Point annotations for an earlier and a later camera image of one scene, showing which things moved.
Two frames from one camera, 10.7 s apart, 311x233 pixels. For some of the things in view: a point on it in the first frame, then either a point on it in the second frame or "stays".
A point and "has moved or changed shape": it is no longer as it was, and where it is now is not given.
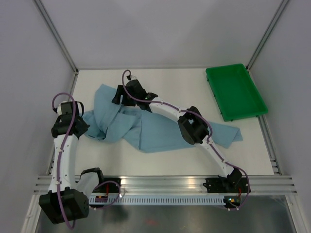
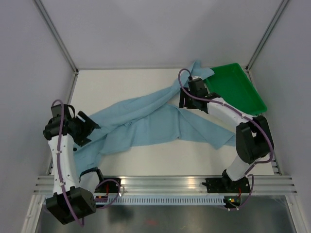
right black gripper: x=121 y=91 → x=182 y=95
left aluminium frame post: x=51 y=24 stays
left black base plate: x=108 y=185 stays
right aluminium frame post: x=278 y=13 stays
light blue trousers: x=126 y=124 has moved or changed shape
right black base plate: x=227 y=185 stays
